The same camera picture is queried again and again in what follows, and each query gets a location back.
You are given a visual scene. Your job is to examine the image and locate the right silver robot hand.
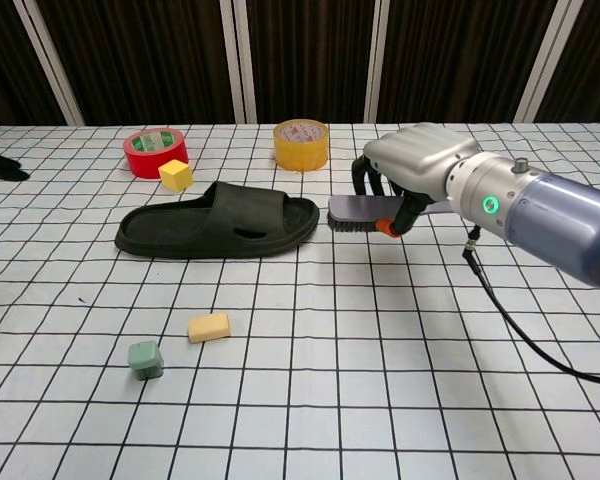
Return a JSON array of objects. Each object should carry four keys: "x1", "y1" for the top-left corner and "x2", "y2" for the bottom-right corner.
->
[{"x1": 350, "y1": 123, "x2": 482, "y2": 239}]

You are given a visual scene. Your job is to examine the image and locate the grey scrub brush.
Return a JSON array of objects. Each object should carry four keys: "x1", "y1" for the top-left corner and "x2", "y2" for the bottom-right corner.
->
[{"x1": 327, "y1": 194, "x2": 455, "y2": 235}]

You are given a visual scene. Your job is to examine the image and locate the yellow tape roll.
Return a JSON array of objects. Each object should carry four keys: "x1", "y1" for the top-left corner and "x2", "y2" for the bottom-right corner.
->
[{"x1": 272, "y1": 118, "x2": 331, "y2": 173}]

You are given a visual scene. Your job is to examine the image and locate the red tape roll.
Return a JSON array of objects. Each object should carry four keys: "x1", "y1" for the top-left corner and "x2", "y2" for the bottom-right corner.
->
[{"x1": 122, "y1": 127, "x2": 190, "y2": 180}]

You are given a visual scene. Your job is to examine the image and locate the yellow cube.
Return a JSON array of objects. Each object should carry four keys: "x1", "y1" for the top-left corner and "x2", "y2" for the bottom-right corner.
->
[{"x1": 157, "y1": 159, "x2": 195, "y2": 193}]

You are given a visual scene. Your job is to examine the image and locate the black slipper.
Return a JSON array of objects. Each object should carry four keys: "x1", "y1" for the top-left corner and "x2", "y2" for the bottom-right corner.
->
[{"x1": 114, "y1": 181, "x2": 321, "y2": 260}]

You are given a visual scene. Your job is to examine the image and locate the white checkered tablecloth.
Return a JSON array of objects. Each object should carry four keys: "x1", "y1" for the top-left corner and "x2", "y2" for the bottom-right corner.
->
[{"x1": 0, "y1": 121, "x2": 600, "y2": 480}]

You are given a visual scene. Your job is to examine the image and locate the green block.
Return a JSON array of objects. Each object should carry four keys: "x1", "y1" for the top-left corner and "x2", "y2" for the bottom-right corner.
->
[{"x1": 127, "y1": 340, "x2": 165, "y2": 382}]

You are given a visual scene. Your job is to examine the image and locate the pale yellow block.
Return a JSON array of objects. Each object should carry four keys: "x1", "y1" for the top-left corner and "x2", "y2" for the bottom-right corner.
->
[{"x1": 187, "y1": 310, "x2": 232, "y2": 345}]

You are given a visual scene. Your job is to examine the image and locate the white partition frame post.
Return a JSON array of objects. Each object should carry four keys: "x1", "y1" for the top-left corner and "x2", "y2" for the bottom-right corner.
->
[
  {"x1": 17, "y1": 0, "x2": 87, "y2": 126},
  {"x1": 218, "y1": 0, "x2": 259, "y2": 124},
  {"x1": 363, "y1": 0, "x2": 397, "y2": 124},
  {"x1": 515, "y1": 0, "x2": 587, "y2": 124}
]

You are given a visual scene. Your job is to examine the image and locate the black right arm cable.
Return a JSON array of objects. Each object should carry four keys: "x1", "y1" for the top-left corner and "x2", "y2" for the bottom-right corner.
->
[{"x1": 461, "y1": 225, "x2": 600, "y2": 387}]

